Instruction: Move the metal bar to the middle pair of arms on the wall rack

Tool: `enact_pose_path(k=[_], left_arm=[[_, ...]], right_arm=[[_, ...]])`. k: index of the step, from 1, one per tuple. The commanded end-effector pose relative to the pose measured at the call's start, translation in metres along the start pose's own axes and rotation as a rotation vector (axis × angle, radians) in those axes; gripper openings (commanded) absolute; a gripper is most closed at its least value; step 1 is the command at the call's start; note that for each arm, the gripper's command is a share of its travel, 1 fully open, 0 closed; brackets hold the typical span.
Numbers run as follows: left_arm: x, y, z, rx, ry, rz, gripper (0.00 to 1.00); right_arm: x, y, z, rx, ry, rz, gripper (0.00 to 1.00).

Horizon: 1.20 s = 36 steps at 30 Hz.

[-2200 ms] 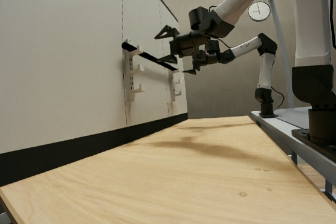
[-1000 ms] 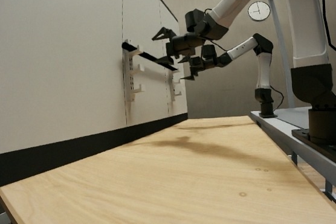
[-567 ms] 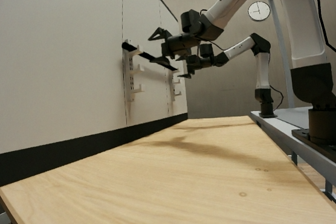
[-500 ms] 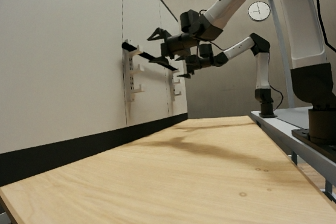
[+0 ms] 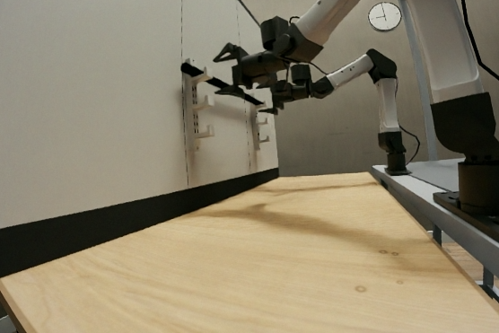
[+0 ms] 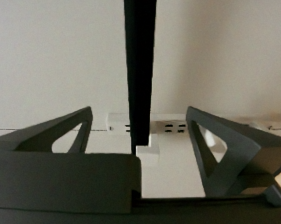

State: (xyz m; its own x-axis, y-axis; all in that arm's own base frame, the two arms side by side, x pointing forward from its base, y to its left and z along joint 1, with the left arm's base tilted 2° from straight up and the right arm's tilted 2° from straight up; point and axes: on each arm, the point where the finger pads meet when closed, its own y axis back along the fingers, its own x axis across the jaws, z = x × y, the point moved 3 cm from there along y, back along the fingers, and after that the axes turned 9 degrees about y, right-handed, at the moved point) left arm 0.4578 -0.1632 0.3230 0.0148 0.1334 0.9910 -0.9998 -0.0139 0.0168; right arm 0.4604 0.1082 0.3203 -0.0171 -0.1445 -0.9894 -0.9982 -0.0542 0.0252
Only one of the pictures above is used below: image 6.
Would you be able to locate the light grey wall panel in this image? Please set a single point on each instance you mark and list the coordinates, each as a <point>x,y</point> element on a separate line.
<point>219,56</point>

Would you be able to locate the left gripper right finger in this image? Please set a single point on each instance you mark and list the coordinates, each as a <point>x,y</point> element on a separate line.
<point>250,151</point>

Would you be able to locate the black metal bar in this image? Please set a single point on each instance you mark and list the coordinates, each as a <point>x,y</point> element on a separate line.
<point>140,23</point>

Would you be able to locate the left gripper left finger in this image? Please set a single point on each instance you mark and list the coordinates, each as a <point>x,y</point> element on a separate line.
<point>40,137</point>

